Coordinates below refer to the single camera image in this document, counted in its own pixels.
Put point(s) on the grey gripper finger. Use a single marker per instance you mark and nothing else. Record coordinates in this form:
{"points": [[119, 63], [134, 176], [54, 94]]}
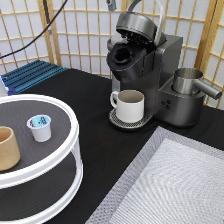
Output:
{"points": [[111, 5]]}

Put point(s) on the grey pod coffee machine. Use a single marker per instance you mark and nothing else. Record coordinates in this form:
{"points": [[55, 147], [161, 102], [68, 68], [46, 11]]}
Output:
{"points": [[143, 58]]}

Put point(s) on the white coffee pod blue lid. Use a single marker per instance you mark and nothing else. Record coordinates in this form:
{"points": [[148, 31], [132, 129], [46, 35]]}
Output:
{"points": [[40, 126]]}

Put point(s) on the wooden shoji screen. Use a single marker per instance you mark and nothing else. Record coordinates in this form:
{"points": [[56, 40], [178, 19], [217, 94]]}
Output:
{"points": [[74, 34]]}

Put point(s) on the blue ribbed mat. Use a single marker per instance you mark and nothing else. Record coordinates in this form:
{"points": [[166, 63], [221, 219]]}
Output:
{"points": [[29, 75]]}

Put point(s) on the white ceramic mug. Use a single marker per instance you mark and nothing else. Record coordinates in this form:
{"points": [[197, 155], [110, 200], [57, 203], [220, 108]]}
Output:
{"points": [[128, 105]]}

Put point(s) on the steel milk frother jug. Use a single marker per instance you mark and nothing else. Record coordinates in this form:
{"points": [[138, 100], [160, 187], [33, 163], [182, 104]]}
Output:
{"points": [[188, 81]]}

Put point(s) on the tan ceramic cup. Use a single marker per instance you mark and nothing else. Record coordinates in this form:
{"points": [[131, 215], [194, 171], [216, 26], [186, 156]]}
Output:
{"points": [[9, 150]]}

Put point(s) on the grey woven placemat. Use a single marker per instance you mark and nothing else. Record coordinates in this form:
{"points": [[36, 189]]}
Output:
{"points": [[172, 180]]}

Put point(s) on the white two-tier round shelf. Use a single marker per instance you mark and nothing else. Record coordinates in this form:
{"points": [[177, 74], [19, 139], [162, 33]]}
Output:
{"points": [[48, 174]]}

